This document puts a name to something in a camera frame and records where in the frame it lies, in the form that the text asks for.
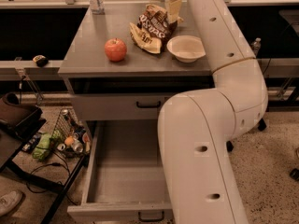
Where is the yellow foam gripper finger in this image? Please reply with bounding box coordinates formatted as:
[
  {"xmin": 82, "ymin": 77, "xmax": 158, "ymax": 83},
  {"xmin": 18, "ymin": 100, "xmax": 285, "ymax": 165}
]
[{"xmin": 164, "ymin": 0, "xmax": 183, "ymax": 24}]

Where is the brown sea salt chip bag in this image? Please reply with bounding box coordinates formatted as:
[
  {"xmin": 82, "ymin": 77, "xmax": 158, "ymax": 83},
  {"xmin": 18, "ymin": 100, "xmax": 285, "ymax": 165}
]
[{"xmin": 130, "ymin": 4, "xmax": 178, "ymax": 54}]

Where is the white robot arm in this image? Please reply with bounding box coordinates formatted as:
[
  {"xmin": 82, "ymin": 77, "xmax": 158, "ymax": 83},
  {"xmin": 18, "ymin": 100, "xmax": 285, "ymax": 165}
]
[{"xmin": 158, "ymin": 0, "xmax": 268, "ymax": 224}]

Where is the grey drawer cabinet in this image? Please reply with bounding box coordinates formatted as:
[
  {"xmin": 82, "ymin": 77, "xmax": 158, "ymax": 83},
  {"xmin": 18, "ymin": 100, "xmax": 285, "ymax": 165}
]
[{"xmin": 58, "ymin": 1, "xmax": 216, "ymax": 224}]

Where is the closed grey upper drawer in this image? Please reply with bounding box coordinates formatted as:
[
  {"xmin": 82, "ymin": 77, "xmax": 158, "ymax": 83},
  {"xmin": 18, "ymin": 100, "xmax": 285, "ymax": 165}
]
[{"xmin": 70, "ymin": 93, "xmax": 173, "ymax": 121}]

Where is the open grey bottom drawer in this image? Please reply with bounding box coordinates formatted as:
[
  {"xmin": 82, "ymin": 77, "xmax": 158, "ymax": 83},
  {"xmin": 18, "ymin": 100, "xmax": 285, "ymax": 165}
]
[{"xmin": 68, "ymin": 119, "xmax": 173, "ymax": 224}]

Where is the green chip bag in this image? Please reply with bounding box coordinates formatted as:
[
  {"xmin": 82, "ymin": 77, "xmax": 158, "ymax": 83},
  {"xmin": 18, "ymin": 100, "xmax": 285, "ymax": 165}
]
[{"xmin": 32, "ymin": 133, "xmax": 51, "ymax": 161}]

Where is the brown bag on table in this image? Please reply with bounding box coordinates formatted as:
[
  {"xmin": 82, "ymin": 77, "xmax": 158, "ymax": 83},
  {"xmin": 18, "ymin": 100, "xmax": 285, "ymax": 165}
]
[{"xmin": 0, "ymin": 92, "xmax": 42, "ymax": 141}]

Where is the white paper bowl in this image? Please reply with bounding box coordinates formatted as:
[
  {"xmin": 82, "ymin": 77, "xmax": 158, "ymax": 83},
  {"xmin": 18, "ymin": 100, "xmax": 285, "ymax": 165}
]
[{"xmin": 166, "ymin": 35, "xmax": 206, "ymax": 63}]

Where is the red apple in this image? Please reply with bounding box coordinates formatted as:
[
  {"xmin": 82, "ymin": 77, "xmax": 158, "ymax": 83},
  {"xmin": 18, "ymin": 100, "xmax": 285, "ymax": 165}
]
[{"xmin": 105, "ymin": 38, "xmax": 127, "ymax": 62}]

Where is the clear plastic water bottle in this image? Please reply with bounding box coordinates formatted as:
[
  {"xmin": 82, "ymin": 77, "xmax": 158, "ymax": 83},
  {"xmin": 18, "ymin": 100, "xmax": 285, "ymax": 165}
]
[{"xmin": 250, "ymin": 37, "xmax": 261, "ymax": 56}]

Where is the black tape measure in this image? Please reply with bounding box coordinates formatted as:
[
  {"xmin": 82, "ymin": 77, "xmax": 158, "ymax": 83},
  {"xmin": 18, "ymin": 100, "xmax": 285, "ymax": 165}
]
[{"xmin": 33, "ymin": 55, "xmax": 49, "ymax": 67}]

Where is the black stand leg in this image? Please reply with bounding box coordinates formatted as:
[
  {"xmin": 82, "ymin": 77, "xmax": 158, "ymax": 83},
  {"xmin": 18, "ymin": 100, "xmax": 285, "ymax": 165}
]
[{"xmin": 258, "ymin": 119, "xmax": 267, "ymax": 132}]

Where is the black power adapter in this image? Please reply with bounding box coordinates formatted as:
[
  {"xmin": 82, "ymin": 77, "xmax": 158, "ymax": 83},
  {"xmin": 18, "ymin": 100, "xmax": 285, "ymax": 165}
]
[{"xmin": 226, "ymin": 141, "xmax": 234, "ymax": 152}]

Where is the black side table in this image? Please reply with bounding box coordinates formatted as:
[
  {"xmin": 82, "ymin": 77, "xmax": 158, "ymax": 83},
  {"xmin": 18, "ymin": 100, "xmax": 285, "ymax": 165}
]
[{"xmin": 0, "ymin": 119, "xmax": 90, "ymax": 224}]

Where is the black object on floor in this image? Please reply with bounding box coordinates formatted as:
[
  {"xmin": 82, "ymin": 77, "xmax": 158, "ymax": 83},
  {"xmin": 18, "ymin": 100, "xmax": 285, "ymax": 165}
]
[{"xmin": 290, "ymin": 168, "xmax": 299, "ymax": 181}]

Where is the white shoe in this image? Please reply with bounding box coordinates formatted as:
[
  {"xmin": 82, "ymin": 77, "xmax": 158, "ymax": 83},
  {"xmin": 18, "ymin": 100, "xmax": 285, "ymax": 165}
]
[{"xmin": 0, "ymin": 190, "xmax": 22, "ymax": 217}]

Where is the wire basket with cans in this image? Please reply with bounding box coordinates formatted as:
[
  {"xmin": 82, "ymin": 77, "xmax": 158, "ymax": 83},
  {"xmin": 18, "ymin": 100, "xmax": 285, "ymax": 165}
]
[{"xmin": 51, "ymin": 108, "xmax": 91, "ymax": 158}]

